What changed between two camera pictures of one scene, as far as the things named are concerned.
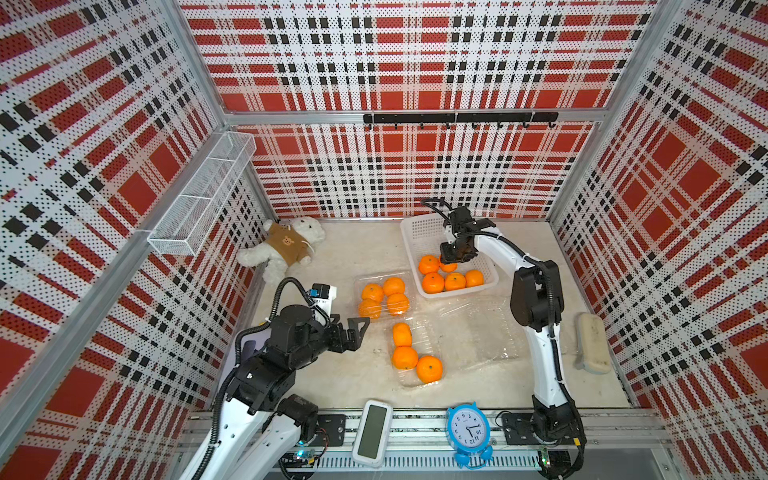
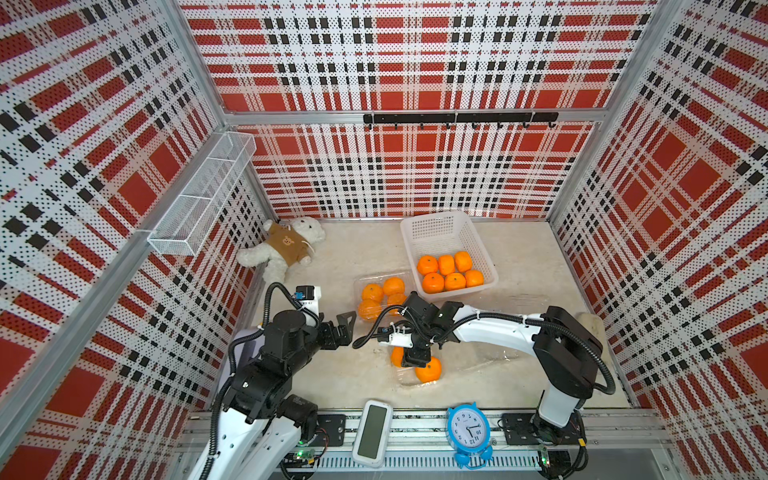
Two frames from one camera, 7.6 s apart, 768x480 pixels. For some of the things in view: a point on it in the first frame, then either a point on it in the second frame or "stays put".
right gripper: x=445 y=258 → x=416 y=359
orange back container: x=393 y=285 stays put
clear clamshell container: x=385 y=297 stays put
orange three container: x=455 y=280 stays put
